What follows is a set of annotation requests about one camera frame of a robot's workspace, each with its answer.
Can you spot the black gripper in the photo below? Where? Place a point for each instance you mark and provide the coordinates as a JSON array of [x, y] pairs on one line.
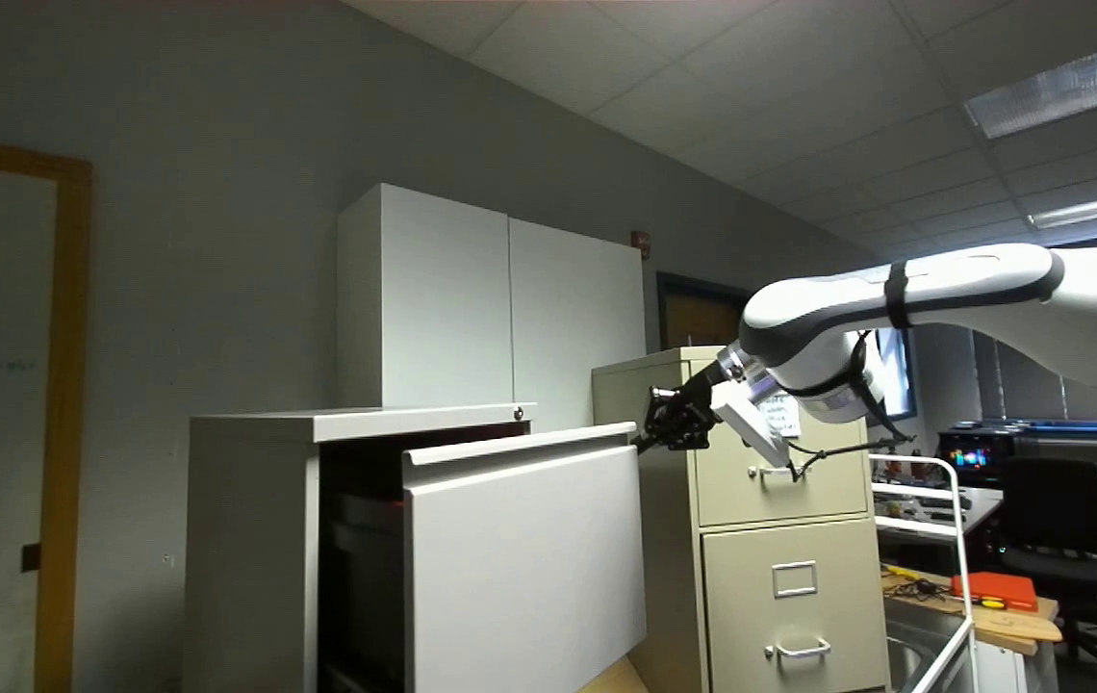
[[705, 409]]

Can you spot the white file cabinet drawer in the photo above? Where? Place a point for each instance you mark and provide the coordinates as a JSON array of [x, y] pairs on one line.
[[521, 564]]

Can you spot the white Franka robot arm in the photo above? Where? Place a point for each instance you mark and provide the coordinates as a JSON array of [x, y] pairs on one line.
[[956, 284]]

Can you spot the beige metal file cabinet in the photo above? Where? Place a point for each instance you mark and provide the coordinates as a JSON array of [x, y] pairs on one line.
[[801, 579]]

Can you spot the wooden workbench top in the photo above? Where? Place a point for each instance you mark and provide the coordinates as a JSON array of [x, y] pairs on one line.
[[1022, 627]]

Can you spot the white file cabinet body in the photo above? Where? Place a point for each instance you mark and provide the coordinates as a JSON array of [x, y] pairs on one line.
[[251, 552]]

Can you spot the dark wooden door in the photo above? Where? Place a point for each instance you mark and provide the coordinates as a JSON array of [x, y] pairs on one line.
[[696, 314]]

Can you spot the computer monitor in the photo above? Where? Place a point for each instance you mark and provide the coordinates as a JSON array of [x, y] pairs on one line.
[[896, 371]]

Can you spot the black device with lights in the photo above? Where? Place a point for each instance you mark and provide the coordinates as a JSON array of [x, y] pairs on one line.
[[973, 455]]

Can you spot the orange box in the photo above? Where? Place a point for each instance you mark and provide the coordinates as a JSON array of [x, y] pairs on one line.
[[997, 590]]

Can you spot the black office chair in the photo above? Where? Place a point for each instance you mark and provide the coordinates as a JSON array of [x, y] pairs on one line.
[[1062, 514]]

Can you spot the blue shelf bar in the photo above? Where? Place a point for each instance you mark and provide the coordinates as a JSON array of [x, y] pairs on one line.
[[1087, 430]]

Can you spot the large ceiling light panel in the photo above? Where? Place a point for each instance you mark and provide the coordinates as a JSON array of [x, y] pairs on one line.
[[1069, 83]]

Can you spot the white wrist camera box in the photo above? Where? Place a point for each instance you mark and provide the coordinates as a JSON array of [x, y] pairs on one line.
[[760, 416]]

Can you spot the red wall alarm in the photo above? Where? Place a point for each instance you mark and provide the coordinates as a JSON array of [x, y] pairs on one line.
[[637, 241]]

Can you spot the tall white wall cabinet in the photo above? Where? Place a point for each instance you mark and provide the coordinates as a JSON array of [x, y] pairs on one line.
[[444, 294]]

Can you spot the white metal tube frame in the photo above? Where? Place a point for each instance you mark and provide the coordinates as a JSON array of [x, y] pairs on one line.
[[959, 542]]

